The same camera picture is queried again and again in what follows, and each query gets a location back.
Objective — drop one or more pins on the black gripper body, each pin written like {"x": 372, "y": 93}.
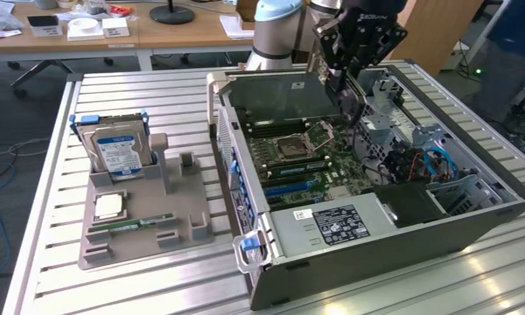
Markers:
{"x": 366, "y": 16}

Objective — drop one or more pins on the graphics card with metal bracket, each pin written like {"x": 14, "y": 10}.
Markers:
{"x": 349, "y": 95}

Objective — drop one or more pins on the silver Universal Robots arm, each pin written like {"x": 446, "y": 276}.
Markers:
{"x": 276, "y": 33}

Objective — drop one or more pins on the wooden cabinet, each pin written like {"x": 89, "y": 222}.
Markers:
{"x": 433, "y": 33}

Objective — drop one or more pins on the metal drive cage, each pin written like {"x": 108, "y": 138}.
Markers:
{"x": 385, "y": 111}

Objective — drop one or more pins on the green indicator light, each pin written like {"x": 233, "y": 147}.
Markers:
{"x": 480, "y": 71}

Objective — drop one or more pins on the brown cardboard box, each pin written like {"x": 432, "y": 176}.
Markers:
{"x": 245, "y": 10}

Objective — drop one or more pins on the white paper stack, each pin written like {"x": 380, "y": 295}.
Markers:
{"x": 233, "y": 28}

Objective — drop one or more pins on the person in blue shirt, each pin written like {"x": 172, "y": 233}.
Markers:
{"x": 516, "y": 26}

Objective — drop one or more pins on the CPU socket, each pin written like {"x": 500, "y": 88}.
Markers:
{"x": 290, "y": 147}

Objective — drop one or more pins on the black case lock tab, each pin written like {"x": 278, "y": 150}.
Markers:
{"x": 234, "y": 125}

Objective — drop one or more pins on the wooden desk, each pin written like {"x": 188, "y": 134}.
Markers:
{"x": 178, "y": 36}

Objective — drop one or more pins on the green RAM stick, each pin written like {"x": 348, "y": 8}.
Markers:
{"x": 297, "y": 169}
{"x": 130, "y": 223}

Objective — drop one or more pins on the black round lamp base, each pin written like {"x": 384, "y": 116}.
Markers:
{"x": 172, "y": 14}

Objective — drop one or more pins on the green motherboard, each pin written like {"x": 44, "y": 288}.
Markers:
{"x": 354, "y": 177}

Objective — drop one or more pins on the blue expansion slot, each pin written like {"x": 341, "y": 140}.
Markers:
{"x": 288, "y": 189}

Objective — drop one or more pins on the metal disk bay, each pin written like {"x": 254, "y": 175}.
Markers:
{"x": 464, "y": 197}

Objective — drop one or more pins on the white labelled box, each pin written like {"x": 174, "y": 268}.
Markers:
{"x": 113, "y": 29}

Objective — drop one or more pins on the red small packet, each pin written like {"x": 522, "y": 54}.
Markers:
{"x": 117, "y": 10}

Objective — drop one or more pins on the flat white box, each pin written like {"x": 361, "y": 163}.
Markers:
{"x": 85, "y": 36}

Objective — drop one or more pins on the grey power supply unit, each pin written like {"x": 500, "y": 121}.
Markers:
{"x": 297, "y": 236}

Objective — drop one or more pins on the hard disk in blue caddy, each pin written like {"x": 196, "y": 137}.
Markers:
{"x": 113, "y": 147}

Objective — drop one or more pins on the white tape roll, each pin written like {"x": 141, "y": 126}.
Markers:
{"x": 74, "y": 26}

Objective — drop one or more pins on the blue case latch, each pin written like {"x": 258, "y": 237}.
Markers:
{"x": 248, "y": 245}

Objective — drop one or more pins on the open black PC case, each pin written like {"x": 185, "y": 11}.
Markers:
{"x": 376, "y": 262}

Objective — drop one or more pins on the black and white box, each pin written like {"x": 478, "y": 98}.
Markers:
{"x": 44, "y": 28}

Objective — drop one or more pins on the grey cup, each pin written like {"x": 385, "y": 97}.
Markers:
{"x": 45, "y": 4}

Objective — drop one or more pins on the silver CPU chip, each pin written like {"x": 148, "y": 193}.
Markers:
{"x": 109, "y": 206}

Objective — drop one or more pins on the grey parts rack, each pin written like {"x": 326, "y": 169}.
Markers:
{"x": 140, "y": 243}

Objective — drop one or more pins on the white card red print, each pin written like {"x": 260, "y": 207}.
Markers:
{"x": 4, "y": 34}

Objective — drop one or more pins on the clear plastic bag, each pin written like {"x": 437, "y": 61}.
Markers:
{"x": 0, "y": 14}

